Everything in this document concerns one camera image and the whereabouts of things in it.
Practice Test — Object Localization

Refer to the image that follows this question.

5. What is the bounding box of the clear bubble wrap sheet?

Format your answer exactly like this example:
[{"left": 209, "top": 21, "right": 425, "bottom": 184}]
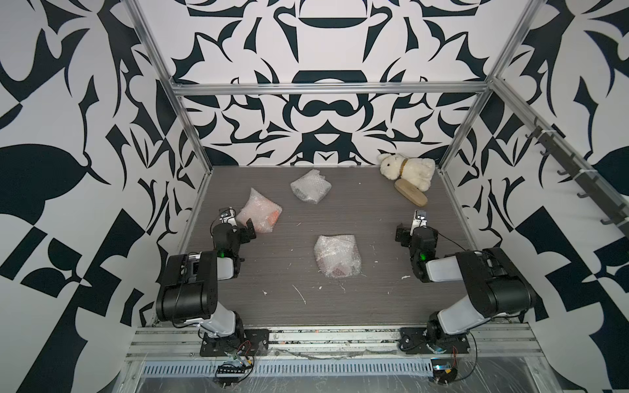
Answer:
[{"left": 314, "top": 234, "right": 361, "bottom": 278}]

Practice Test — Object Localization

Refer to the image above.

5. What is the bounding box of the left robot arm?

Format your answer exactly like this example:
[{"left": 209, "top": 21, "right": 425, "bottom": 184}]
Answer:
[{"left": 156, "top": 219, "right": 257, "bottom": 340}]

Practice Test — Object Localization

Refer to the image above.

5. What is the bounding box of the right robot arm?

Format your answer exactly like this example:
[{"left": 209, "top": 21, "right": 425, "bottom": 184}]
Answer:
[{"left": 395, "top": 224, "right": 537, "bottom": 353}]

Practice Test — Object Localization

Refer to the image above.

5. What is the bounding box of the orange bubble wrapped plate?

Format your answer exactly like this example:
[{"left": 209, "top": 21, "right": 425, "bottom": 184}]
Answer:
[{"left": 236, "top": 188, "right": 283, "bottom": 234}]

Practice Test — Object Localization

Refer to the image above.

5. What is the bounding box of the tan wooden brush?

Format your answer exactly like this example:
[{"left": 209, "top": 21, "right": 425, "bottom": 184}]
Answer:
[{"left": 394, "top": 178, "right": 429, "bottom": 207}]

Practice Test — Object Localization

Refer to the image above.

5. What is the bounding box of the white plush bunny toy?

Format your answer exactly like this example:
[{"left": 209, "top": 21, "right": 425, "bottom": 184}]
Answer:
[{"left": 378, "top": 153, "right": 436, "bottom": 192}]

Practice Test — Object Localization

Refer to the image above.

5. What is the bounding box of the left electronics board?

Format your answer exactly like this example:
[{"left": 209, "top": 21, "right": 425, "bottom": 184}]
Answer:
[{"left": 214, "top": 357, "right": 256, "bottom": 386}]

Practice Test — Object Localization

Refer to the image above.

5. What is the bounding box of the electronics board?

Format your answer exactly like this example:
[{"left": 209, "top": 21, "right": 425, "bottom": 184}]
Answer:
[
  {"left": 431, "top": 359, "right": 458, "bottom": 386},
  {"left": 214, "top": 357, "right": 256, "bottom": 386}
]

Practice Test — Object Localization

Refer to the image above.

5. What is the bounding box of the right electronics board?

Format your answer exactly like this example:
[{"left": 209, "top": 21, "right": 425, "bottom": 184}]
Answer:
[{"left": 431, "top": 359, "right": 458, "bottom": 386}]

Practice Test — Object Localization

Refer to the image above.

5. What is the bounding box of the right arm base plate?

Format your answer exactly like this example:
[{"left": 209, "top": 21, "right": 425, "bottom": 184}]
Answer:
[{"left": 398, "top": 327, "right": 470, "bottom": 355}]

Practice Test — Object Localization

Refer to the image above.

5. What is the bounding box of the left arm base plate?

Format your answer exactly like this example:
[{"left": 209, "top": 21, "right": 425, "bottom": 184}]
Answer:
[{"left": 200, "top": 329, "right": 270, "bottom": 357}]

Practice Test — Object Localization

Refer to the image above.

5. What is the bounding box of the aluminium frame rail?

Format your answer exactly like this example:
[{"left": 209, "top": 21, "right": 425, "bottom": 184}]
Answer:
[{"left": 171, "top": 81, "right": 487, "bottom": 97}]

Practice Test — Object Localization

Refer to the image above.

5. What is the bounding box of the black wall hook rail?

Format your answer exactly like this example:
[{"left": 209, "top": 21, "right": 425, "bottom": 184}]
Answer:
[{"left": 527, "top": 117, "right": 628, "bottom": 237}]

